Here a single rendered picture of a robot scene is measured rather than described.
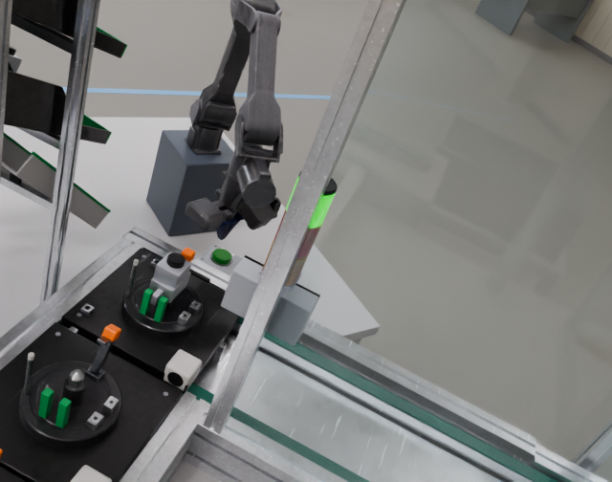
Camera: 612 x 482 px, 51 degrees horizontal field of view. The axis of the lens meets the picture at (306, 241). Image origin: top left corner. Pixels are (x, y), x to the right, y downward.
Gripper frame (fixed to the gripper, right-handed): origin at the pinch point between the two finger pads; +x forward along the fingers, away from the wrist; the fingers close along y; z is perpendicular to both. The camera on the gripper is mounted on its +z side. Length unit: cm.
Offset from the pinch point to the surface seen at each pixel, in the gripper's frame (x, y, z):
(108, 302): 10.2, -24.0, -0.9
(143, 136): 22, 30, -57
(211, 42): 109, 262, -253
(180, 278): -0.3, -17.9, 7.7
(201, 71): 109, 221, -217
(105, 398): 8.1, -37.1, 16.4
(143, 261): 10.2, -11.9, -6.7
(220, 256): 9.9, 2.8, -0.6
